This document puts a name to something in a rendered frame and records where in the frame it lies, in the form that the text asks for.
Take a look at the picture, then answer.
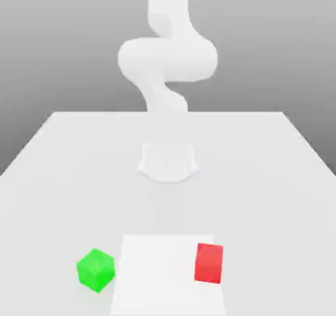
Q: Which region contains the small red cube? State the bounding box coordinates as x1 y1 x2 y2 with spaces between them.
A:
194 243 224 285

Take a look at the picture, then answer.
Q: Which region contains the small green cube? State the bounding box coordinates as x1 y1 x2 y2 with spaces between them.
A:
76 247 116 294

